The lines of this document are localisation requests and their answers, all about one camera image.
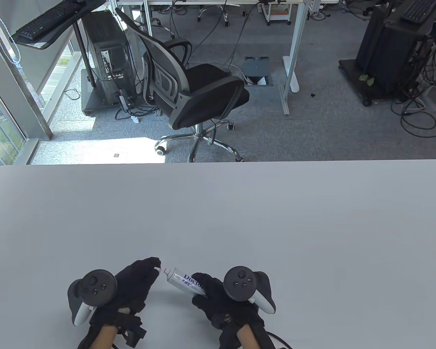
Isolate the person's left hand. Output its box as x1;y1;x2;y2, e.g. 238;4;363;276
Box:
88;257;162;329

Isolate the person's right hand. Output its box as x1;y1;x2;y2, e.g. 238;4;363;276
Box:
191;272;266;339

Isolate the white toothpaste tube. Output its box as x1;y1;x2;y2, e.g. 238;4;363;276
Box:
162;267;206;298

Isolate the person's right forearm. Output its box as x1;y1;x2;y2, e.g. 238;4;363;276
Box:
236;325;259;349

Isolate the person's left forearm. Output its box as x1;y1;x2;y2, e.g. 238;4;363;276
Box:
77;324;120;349

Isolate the black and white right controller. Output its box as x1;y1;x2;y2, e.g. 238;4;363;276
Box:
223;266;277;315

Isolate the black and white controller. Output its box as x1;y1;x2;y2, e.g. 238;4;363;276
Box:
223;266;277;315
67;269;118;327

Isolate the black and white left controller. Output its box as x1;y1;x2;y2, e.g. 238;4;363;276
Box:
67;269;118;327

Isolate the black mesh office chair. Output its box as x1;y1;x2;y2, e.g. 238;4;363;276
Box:
115;7;250;163

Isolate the black keyboard stand with base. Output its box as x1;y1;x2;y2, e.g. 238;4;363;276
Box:
9;0;131;117

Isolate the black computer tower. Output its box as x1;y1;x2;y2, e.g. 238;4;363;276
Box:
81;10;138;106

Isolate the grey floor socket box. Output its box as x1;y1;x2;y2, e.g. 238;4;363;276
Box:
240;56;271;87

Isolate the black equipment cart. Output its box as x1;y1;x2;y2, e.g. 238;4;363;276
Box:
338;0;436;107

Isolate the black keyboard on cart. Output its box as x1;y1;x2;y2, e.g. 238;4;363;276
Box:
400;0;436;24

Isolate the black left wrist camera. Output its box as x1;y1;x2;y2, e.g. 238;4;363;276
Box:
119;316;147;348

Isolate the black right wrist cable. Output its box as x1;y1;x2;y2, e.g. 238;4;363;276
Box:
263;330;294;349

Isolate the white desk frame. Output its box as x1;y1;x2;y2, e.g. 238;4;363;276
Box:
109;0;340;116

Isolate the white blind cord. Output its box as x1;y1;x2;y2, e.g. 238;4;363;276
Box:
0;0;22;67

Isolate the black floor cables bundle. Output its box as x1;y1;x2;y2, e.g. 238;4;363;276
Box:
391;55;436;138

